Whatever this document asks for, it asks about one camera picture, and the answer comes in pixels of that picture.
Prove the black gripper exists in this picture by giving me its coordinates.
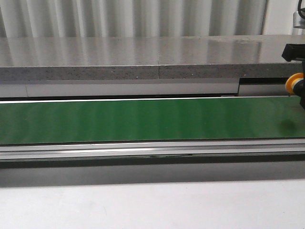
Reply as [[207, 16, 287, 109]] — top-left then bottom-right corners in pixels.
[[282, 43, 305, 62]]

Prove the yellow push button switch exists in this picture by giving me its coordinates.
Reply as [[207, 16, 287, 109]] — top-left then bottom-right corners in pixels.
[[285, 73, 304, 97]]

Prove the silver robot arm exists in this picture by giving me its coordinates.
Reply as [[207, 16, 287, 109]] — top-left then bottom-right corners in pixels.
[[282, 0, 305, 62]]

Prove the green conveyor belt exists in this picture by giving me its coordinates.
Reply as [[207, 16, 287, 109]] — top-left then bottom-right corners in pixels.
[[0, 96, 305, 145]]

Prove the grey stone countertop slab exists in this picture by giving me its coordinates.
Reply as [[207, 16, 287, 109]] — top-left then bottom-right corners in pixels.
[[0, 35, 305, 82]]

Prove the white corrugated wall panel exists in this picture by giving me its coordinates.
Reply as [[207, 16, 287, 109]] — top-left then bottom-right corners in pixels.
[[0, 0, 268, 38]]

